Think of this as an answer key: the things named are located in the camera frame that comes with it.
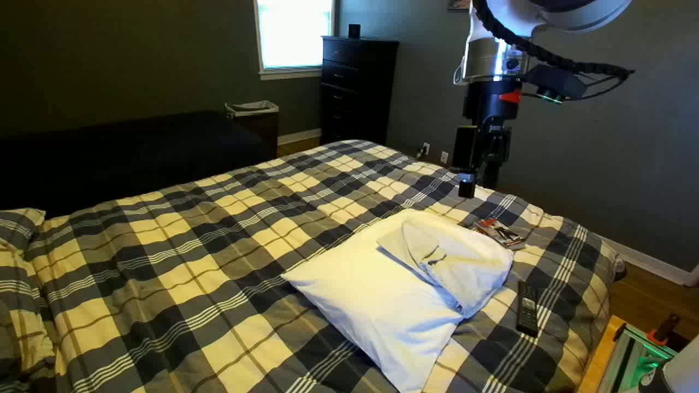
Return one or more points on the small black dresser-top object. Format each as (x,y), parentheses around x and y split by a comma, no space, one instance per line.
(354,30)

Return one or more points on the white box corner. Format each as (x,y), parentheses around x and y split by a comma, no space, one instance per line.
(685,371)

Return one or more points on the bright window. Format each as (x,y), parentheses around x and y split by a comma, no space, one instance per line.
(296,33)

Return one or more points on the dark nightstand with tray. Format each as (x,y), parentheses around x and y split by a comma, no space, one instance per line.
(253,120)

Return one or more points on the black couch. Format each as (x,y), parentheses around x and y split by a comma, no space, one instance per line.
(123,155)

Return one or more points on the black tall dresser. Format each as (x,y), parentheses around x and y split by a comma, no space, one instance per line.
(357,91)

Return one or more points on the small colourful packet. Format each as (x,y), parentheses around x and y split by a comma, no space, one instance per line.
(500,231)

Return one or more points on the white towel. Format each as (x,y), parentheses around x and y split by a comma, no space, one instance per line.
(455,262)

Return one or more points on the plaid yellow grey comforter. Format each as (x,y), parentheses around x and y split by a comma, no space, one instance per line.
(218,253)

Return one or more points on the white pillow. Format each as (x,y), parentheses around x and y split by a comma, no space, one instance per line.
(371,297)

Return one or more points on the framed wall picture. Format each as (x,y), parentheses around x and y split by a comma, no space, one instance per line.
(456,5)

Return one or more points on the plaid pillow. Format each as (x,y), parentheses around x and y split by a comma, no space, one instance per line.
(18,307)

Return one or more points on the white baseboard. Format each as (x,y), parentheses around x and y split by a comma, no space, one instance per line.
(655,262)

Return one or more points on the light wooden board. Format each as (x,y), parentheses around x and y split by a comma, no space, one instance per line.
(599,361)

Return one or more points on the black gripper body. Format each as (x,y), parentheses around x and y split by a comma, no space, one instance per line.
(492,101)

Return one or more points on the black red clamp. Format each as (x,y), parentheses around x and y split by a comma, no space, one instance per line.
(666,328)

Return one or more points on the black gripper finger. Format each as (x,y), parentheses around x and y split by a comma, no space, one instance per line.
(494,164)
(465,149)

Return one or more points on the black remote control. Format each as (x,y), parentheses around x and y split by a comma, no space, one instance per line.
(528,309)

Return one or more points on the green frame object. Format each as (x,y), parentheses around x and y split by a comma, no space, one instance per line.
(636,361)

